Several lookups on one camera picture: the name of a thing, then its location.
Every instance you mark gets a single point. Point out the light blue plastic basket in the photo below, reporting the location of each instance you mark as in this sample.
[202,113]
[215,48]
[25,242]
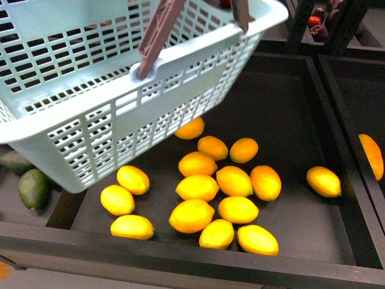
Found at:
[71,101]

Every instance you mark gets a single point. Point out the yellow mango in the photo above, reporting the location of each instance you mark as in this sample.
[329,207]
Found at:
[373,154]

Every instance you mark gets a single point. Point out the black lemon tray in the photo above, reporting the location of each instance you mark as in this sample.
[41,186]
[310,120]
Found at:
[323,242]

